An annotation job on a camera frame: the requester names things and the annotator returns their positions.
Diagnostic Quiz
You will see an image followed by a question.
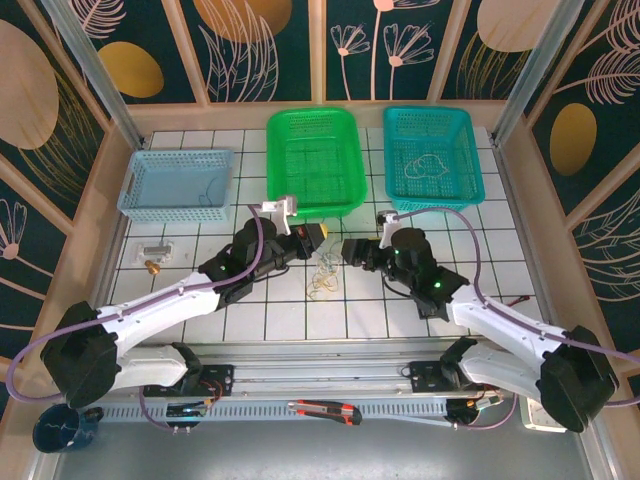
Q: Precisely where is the thin green cable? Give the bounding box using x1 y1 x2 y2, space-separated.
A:
317 217 362 274

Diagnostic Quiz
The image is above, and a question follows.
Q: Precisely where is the pile of rubber bands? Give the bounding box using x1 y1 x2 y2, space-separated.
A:
305 269 342 302
307 264 344 301

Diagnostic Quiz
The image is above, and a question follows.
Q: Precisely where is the green plastic basket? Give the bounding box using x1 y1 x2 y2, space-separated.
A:
264 106 370 219

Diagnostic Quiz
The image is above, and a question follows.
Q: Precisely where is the thin white cable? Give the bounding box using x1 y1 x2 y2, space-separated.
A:
403 155 450 181

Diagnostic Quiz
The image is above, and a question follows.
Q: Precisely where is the teal plastic basket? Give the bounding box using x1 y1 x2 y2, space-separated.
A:
382 105 487 212

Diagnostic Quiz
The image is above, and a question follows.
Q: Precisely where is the light blue plastic basket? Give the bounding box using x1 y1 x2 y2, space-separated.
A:
116 148 236 225

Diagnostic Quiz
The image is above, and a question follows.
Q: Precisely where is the red black utility knife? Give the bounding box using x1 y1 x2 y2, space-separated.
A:
287 399 363 427

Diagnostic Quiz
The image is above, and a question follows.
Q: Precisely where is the black control board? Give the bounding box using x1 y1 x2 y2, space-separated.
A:
446 394 503 426
166 402 210 419

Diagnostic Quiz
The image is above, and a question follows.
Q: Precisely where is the white square clock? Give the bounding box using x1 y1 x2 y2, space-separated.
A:
519 397 571 434

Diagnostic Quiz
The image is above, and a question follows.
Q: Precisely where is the dark blue mug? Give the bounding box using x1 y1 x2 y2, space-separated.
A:
32 404 105 454

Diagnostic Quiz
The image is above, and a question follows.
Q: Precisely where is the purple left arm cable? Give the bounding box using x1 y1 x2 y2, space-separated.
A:
8 203 266 432

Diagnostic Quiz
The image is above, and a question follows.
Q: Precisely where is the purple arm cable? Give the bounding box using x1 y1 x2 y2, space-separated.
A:
394 207 640 432
8 203 266 432

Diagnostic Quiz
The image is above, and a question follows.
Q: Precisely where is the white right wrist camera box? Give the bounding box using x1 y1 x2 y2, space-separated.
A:
376 210 402 249

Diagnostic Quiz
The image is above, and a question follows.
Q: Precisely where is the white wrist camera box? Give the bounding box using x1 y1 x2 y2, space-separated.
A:
259 194 300 236
376 210 402 249

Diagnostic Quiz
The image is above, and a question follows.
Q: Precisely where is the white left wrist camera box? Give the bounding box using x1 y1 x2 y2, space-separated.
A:
259 194 300 236

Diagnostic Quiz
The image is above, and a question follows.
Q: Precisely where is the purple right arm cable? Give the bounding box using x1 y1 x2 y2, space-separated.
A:
394 207 640 432

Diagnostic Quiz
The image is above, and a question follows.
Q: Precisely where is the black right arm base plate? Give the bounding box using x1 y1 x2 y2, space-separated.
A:
408 358 501 396

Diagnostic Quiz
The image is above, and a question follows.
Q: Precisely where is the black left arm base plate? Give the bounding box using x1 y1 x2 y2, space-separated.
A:
143 363 236 399

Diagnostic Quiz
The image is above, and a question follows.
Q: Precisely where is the aluminium mounting rail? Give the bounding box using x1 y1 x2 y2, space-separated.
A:
52 342 589 401

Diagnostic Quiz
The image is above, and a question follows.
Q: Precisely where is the grey slotted cable duct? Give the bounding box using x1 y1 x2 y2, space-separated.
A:
99 399 454 422

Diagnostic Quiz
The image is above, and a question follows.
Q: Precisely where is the aluminium frame post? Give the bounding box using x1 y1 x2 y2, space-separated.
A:
39 0 150 151
488 0 587 147

